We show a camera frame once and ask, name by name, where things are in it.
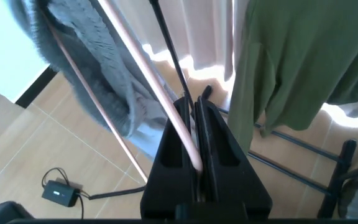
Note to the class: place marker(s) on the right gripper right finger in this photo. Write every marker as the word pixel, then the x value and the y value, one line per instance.
pixel 232 180

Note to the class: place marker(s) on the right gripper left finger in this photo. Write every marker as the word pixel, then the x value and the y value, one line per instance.
pixel 166 180

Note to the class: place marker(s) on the pink clothes hanger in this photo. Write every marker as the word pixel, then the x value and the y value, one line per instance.
pixel 158 93

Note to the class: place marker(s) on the green long-sleeved shirt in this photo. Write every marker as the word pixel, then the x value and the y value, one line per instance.
pixel 306 62

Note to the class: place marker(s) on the pale grey garment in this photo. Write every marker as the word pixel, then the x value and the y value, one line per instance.
pixel 98 46

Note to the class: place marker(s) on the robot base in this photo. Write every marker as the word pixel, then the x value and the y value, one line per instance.
pixel 5 214

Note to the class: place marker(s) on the black clothes rack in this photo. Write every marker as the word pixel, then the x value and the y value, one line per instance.
pixel 169 46

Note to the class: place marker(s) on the black power adapter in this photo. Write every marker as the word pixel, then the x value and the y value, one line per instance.
pixel 59 193

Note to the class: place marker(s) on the beige curtain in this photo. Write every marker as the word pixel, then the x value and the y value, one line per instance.
pixel 204 31

